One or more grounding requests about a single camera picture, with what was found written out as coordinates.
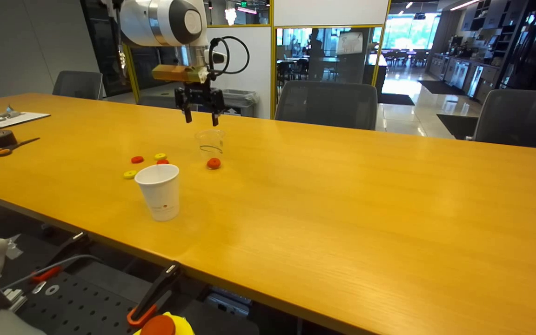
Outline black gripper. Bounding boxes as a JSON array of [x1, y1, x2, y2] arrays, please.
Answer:
[[176, 86, 228, 129]]

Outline clear plastic cup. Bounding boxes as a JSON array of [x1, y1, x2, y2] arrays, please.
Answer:
[[198, 127, 228, 161]]

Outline grey waste bin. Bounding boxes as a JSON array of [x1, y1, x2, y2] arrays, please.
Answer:
[[218, 88, 261, 120]]

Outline white partition board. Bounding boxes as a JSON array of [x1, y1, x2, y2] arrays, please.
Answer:
[[183, 25, 276, 120]]

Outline white paper cup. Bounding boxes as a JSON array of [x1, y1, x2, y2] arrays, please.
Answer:
[[133, 163, 183, 224]]

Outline grey office chair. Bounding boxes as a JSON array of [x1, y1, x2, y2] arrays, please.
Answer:
[[472, 88, 536, 153], [276, 81, 380, 133], [53, 70, 107, 101]]

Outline yellow framed glass partition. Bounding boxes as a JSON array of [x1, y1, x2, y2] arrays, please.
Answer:
[[271, 25, 390, 122]]

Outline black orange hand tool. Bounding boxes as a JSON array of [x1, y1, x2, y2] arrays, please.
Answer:
[[125, 263, 183, 330]]

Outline white paper sheet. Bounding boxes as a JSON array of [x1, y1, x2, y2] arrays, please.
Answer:
[[0, 111, 53, 135]]

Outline yellow red emergency stop button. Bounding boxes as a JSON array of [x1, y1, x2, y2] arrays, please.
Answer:
[[135, 312, 198, 335]]

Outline black display cabinets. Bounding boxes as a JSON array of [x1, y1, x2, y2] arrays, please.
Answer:
[[488, 0, 536, 96]]

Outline tan wrist camera block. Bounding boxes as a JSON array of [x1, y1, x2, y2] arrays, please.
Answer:
[[151, 64, 211, 86]]

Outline white wall panel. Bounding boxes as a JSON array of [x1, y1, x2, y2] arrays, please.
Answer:
[[272, 0, 391, 29]]

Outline orange handled scissors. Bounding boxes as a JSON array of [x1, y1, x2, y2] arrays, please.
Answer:
[[0, 137, 42, 159]]

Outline red handled screwdriver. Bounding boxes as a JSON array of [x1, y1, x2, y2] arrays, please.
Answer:
[[30, 267, 64, 287]]

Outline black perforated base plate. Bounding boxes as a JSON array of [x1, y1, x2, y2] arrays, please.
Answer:
[[16, 259, 159, 335]]

